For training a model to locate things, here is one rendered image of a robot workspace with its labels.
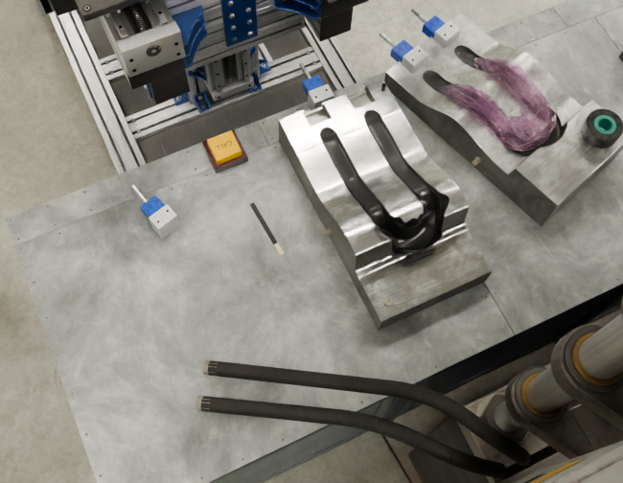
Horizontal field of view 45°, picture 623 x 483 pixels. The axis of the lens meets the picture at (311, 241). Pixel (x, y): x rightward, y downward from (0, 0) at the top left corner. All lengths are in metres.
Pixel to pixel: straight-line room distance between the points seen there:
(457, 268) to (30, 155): 1.69
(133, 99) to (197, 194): 0.93
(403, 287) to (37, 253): 0.78
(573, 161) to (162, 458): 1.04
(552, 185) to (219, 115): 1.22
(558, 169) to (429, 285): 0.38
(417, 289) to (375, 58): 1.49
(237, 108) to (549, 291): 1.26
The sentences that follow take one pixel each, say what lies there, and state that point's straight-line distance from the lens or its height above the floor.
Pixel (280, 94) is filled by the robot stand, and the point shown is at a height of 0.21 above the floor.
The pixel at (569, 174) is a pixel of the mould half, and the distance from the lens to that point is 1.68.
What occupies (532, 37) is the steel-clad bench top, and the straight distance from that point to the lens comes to 2.00.
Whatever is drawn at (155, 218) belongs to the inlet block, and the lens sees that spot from 1.62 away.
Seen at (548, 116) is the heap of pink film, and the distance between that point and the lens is 1.78.
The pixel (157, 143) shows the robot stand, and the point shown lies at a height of 0.21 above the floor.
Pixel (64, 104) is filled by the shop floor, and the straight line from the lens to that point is 2.87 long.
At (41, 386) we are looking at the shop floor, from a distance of 2.47.
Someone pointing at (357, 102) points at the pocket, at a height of 0.86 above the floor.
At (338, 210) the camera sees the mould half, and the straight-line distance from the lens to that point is 1.54.
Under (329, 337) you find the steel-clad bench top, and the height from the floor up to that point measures 0.80.
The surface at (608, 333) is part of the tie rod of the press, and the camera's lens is 1.01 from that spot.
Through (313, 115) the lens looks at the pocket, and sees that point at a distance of 1.70.
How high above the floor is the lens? 2.30
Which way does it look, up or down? 67 degrees down
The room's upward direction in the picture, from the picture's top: 4 degrees clockwise
